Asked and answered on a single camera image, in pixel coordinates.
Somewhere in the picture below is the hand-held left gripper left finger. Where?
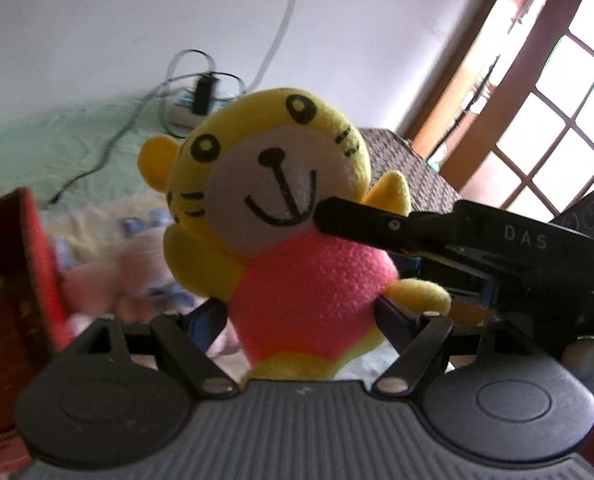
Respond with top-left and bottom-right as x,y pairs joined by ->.
84,299 -> 241,400

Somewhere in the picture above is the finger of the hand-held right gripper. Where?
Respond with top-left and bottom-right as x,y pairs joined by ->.
313,198 -> 470,257
394,252 -> 492,308

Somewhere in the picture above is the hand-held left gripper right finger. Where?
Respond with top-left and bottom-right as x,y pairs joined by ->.
374,294 -> 522,395

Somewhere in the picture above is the yellow tiger plush toy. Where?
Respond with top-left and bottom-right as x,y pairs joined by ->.
138,86 -> 452,381

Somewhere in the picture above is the red storage box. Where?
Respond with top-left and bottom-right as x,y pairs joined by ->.
0,186 -> 74,480

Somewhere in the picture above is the brown wicker basket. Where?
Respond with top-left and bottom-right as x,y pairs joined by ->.
359,127 -> 464,217

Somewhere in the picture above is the pink plush toy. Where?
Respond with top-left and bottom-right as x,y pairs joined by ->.
60,230 -> 238,357

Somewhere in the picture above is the printed pale blanket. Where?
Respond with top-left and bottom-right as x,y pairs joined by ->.
37,194 -> 250,378

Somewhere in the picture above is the wooden door with glass panes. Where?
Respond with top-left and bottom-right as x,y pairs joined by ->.
402,0 -> 594,223

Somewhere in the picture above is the black power adapter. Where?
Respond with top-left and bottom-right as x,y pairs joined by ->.
191,72 -> 219,115

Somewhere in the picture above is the white power strip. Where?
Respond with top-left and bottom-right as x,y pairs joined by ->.
164,87 -> 228,128

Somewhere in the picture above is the green bedsheet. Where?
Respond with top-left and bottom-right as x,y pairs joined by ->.
0,94 -> 200,213

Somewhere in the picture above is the black power cable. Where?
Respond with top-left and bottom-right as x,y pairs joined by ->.
46,77 -> 188,207

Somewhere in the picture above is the white cable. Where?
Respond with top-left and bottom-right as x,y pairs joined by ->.
247,0 -> 310,96

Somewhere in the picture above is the looped black cable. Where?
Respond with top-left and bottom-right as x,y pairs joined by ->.
166,49 -> 243,98

